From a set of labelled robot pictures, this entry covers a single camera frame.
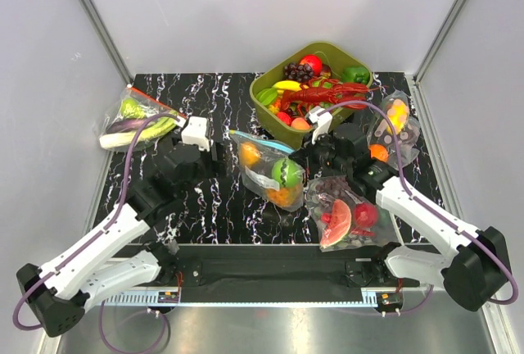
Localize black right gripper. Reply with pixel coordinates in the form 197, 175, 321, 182
289, 129, 352, 175

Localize green fake melon ball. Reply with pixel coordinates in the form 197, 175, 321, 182
271, 158, 303, 188

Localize yellow-orange fake fruit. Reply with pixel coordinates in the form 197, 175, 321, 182
238, 142, 261, 168

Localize blue zip top bag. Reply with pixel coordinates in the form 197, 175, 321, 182
229, 130, 305, 212

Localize orange netted fake fruit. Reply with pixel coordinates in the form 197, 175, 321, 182
266, 188, 298, 208

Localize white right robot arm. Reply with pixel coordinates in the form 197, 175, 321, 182
290, 124, 518, 311

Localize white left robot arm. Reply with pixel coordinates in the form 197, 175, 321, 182
12, 139, 226, 338

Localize fake peach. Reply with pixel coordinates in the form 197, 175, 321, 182
291, 117, 311, 131

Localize red fake lobster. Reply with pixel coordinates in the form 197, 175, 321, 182
280, 79, 372, 117

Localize yellow fake banana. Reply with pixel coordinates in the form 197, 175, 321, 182
273, 79, 302, 92

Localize fake watermelon slice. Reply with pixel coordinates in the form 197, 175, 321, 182
320, 199, 352, 248

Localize bag with watermelon slice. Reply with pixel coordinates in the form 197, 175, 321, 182
305, 176, 403, 252

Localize fake orange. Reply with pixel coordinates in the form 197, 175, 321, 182
369, 144, 389, 162

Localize bag with corn and orange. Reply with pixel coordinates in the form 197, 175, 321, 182
367, 90, 421, 170

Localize dark purple fake grapes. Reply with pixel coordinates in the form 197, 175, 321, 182
283, 62, 314, 83

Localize red fake pomegranate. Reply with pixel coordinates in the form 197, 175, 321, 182
355, 203, 379, 228

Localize red fake apple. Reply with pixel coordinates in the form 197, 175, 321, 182
299, 54, 323, 76

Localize green fake bell pepper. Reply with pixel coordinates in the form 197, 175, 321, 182
341, 66, 371, 84

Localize bag with fake vegetables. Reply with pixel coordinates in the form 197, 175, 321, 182
98, 85, 187, 152

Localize olive green plastic bin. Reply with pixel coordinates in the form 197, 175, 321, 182
250, 41, 373, 148

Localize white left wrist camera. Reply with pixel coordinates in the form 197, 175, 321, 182
180, 116, 211, 152

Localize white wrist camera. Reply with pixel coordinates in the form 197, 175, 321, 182
305, 107, 332, 144
180, 116, 211, 152

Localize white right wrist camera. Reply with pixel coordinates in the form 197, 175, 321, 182
305, 107, 332, 144

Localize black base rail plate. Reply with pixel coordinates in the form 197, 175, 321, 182
121, 244, 434, 306

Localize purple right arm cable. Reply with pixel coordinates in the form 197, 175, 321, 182
323, 100, 519, 318

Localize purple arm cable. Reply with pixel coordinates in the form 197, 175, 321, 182
323, 100, 519, 318
13, 112, 187, 354

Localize white slotted cable duct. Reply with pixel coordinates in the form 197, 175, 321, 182
105, 288, 378, 308

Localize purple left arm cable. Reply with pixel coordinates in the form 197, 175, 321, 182
13, 112, 187, 354

